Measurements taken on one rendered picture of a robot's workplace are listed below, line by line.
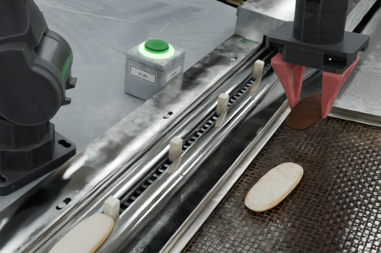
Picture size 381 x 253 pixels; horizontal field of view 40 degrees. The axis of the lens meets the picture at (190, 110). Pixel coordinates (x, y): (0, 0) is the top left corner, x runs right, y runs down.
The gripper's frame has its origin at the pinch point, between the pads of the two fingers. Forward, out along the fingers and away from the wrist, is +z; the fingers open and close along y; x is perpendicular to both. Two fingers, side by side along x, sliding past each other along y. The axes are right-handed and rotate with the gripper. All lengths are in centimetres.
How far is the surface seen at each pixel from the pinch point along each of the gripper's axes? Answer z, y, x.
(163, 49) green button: 0.1, 26.4, -5.8
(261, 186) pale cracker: 4.2, 0.0, 12.7
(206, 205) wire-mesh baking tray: 5.0, 3.9, 17.7
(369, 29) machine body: 12, 10, -64
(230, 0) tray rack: 54, 118, -191
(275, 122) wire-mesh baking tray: 4.8, 5.2, -2.0
